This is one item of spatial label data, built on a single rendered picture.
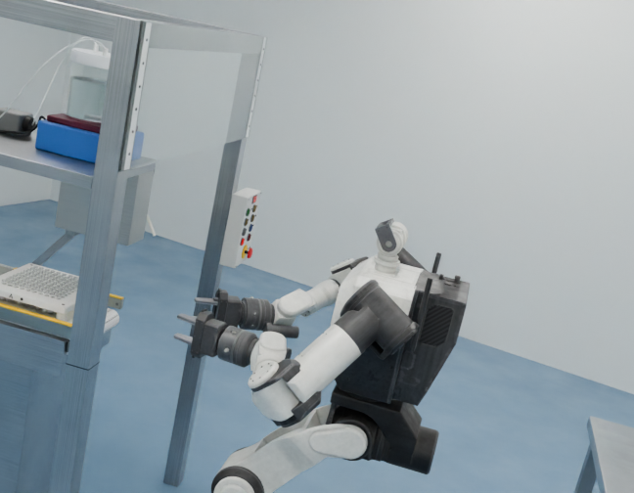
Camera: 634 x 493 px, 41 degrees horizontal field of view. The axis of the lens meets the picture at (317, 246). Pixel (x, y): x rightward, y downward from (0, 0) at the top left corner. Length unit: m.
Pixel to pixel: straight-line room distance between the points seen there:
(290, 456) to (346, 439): 0.17
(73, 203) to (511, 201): 3.63
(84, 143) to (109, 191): 0.21
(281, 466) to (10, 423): 0.74
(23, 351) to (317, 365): 0.85
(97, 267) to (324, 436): 0.69
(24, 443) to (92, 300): 0.54
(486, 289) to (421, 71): 1.48
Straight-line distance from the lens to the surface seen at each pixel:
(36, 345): 2.28
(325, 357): 1.79
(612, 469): 2.37
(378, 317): 1.82
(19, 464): 2.50
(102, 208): 2.04
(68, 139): 2.21
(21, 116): 2.37
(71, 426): 2.24
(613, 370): 5.65
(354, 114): 5.78
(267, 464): 2.26
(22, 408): 2.43
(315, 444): 2.16
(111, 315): 2.43
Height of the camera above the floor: 1.76
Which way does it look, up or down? 14 degrees down
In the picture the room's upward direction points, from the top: 12 degrees clockwise
